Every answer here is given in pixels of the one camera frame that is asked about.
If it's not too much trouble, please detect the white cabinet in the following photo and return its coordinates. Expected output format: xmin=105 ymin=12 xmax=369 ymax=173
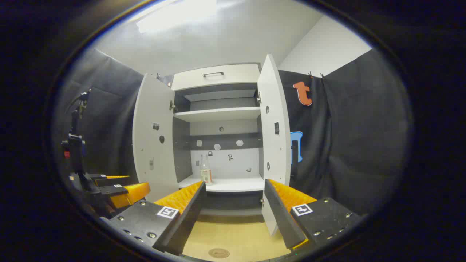
xmin=132 ymin=55 xmax=292 ymax=237

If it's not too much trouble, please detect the black backdrop cloth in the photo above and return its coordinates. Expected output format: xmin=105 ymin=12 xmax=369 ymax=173
xmin=55 ymin=47 xmax=414 ymax=219

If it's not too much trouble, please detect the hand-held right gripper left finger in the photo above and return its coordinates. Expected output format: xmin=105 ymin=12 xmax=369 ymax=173
xmin=108 ymin=181 xmax=207 ymax=256

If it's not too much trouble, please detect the white cabinet shelf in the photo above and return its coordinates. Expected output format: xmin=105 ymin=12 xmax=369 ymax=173
xmin=174 ymin=107 xmax=261 ymax=123
xmin=178 ymin=175 xmax=265 ymax=192

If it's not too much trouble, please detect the white cabinet drawer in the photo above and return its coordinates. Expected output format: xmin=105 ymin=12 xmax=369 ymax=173
xmin=171 ymin=64 xmax=261 ymax=91

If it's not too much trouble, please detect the clear glass bottle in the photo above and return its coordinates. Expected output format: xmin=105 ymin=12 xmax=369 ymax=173
xmin=200 ymin=154 xmax=213 ymax=186

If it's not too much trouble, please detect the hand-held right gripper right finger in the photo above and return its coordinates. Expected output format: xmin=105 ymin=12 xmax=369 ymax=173
xmin=263 ymin=179 xmax=362 ymax=250

